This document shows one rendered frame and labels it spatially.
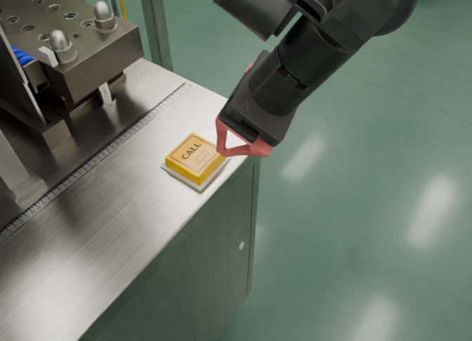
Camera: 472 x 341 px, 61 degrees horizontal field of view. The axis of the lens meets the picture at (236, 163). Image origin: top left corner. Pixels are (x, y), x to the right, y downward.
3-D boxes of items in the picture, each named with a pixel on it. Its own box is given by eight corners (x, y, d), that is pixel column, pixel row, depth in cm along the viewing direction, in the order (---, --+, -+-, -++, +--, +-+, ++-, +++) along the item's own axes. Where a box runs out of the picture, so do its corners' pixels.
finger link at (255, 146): (189, 150, 47) (225, 107, 39) (214, 111, 51) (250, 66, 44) (237, 183, 48) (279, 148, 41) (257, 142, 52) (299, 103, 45)
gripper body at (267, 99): (220, 114, 41) (257, 70, 35) (256, 58, 47) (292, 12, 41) (272, 151, 42) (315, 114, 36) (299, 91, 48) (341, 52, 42)
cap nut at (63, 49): (63, 67, 61) (53, 41, 58) (48, 58, 63) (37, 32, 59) (82, 55, 63) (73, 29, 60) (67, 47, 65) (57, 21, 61)
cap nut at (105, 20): (106, 36, 67) (98, 10, 63) (90, 28, 68) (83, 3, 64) (122, 26, 68) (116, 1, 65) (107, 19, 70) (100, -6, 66)
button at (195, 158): (199, 186, 63) (198, 177, 61) (166, 166, 65) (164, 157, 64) (225, 159, 67) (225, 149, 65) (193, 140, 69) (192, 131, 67)
